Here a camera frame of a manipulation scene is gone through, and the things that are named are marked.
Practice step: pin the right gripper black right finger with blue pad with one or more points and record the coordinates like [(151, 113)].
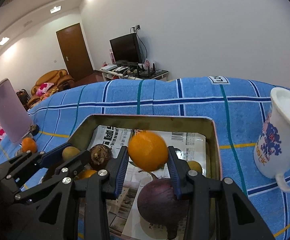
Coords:
[(216, 208)]

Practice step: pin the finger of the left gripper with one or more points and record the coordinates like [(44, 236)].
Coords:
[(23, 167), (70, 169)]

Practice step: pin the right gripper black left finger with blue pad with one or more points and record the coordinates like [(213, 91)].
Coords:
[(59, 211)]

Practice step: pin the large orange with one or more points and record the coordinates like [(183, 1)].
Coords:
[(148, 151)]

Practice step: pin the orange in tin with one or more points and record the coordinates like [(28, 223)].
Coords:
[(86, 174)]

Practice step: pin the small orange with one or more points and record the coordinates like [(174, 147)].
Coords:
[(28, 144)]

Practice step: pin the small yellow fruit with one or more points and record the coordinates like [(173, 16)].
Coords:
[(194, 165)]

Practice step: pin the purple electric kettle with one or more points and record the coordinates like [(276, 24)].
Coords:
[(14, 119)]

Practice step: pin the purple sweet potato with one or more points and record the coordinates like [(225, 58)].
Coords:
[(157, 204)]

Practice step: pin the pink metal tin box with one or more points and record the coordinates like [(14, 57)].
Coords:
[(192, 139)]

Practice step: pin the white blue printed mug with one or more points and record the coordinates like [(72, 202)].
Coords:
[(272, 150)]

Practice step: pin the pink floral pillow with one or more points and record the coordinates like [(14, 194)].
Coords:
[(43, 88)]

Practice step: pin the brown leather armchair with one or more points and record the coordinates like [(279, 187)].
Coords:
[(62, 81)]

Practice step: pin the white tv stand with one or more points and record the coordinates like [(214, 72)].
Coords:
[(113, 72)]

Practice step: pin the blue plaid tablecloth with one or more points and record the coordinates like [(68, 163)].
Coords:
[(238, 107)]

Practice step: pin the brown wooden door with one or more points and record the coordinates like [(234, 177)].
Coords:
[(74, 52)]

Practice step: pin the black television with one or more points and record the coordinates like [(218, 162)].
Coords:
[(126, 48)]

